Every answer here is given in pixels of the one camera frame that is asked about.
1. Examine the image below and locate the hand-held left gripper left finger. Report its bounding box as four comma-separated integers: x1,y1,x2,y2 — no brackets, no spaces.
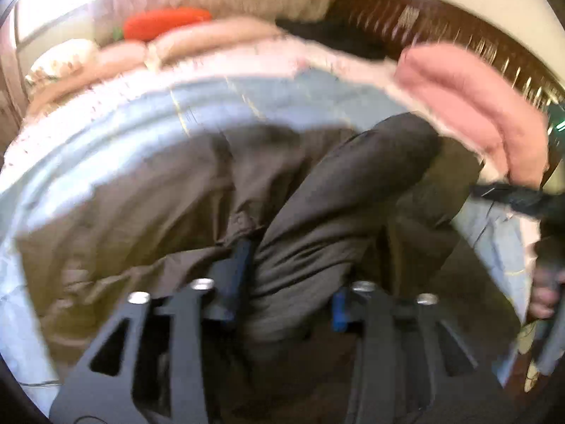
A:
48,238,254,424

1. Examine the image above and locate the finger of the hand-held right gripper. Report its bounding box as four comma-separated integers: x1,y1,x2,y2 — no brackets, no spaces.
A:
470,180,550,227

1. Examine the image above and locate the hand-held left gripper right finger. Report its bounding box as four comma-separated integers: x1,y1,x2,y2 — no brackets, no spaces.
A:
331,280,508,424

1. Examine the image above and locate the dark brown jacket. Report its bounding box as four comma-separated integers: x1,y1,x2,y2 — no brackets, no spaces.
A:
13,112,522,424

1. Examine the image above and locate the person's right hand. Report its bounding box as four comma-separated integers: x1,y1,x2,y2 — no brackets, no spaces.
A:
527,266,565,319

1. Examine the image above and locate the pink cloth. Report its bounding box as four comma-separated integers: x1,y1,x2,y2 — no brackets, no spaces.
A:
393,43,551,187

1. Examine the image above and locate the light blue bed sheet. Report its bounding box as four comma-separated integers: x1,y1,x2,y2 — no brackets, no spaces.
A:
0,71,545,390

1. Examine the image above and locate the dark wooden headboard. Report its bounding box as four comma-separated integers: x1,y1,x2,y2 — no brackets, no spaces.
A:
339,0,565,113

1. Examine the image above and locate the long peach pillow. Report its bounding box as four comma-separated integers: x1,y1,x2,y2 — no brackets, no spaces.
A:
150,17,284,61

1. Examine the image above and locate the black cloth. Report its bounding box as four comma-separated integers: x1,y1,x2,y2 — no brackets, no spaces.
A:
275,18,400,61

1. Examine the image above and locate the small peach pillow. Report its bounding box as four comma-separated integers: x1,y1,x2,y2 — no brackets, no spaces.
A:
96,42,147,77

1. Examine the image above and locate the red pillow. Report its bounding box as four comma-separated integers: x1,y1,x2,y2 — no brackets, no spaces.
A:
123,7,213,41

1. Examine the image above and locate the white round pillow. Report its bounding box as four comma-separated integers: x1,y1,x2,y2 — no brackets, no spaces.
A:
25,38,99,88

